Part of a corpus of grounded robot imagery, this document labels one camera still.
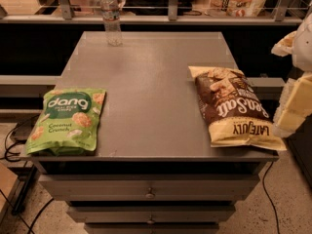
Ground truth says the brown sea salt chip bag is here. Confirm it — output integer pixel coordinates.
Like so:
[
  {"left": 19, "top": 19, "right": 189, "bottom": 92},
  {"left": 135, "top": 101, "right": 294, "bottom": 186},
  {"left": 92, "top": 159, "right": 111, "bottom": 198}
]
[{"left": 189, "top": 66, "right": 286, "bottom": 151}]

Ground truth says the black floor cables left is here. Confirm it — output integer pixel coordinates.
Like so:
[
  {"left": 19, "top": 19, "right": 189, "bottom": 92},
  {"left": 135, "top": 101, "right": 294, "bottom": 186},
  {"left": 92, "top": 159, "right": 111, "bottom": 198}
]
[{"left": 0, "top": 114, "right": 55, "bottom": 234}]

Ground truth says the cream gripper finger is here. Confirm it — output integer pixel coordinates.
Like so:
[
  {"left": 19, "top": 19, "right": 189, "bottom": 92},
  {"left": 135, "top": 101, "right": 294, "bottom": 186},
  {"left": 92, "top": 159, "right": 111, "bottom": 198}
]
[{"left": 273, "top": 73, "right": 312, "bottom": 137}]

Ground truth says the black floor cable right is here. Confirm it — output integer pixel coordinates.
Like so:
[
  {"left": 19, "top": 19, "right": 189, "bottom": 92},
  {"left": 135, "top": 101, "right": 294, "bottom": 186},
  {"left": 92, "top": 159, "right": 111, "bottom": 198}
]
[{"left": 261, "top": 161, "right": 281, "bottom": 234}]

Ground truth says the round metal drawer knob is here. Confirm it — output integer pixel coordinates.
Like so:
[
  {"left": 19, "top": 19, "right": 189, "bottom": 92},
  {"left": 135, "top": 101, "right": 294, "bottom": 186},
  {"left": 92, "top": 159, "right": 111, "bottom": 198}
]
[{"left": 145, "top": 188, "right": 155, "bottom": 199}]

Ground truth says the green dang rice chip bag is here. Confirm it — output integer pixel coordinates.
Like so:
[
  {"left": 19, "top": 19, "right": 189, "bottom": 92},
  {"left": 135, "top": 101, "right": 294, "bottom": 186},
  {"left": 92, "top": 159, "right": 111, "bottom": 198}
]
[{"left": 25, "top": 88, "right": 106, "bottom": 156}]

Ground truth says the clear plastic water bottle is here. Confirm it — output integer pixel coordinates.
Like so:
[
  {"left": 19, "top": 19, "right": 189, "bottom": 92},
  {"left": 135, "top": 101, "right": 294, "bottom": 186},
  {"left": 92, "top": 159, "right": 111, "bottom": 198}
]
[{"left": 100, "top": 0, "right": 122, "bottom": 46}]

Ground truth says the black bag behind rail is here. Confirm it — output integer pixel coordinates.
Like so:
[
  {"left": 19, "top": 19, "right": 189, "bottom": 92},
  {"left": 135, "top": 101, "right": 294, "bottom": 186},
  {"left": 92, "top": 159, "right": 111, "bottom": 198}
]
[{"left": 123, "top": 0, "right": 195, "bottom": 16}]

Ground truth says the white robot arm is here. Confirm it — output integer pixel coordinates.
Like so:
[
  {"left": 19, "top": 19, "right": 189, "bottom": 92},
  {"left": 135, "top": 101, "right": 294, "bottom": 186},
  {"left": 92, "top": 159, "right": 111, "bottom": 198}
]
[{"left": 271, "top": 15, "right": 312, "bottom": 137}]

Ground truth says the metal railing frame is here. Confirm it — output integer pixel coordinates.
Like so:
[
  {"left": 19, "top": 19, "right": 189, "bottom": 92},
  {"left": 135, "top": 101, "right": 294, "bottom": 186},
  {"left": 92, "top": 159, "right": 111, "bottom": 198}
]
[{"left": 0, "top": 0, "right": 311, "bottom": 25}]

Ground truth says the grey drawer cabinet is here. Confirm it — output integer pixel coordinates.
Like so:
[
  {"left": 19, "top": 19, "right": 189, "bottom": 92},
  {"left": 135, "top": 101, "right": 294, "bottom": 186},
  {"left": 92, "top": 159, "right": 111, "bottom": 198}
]
[{"left": 33, "top": 31, "right": 278, "bottom": 234}]

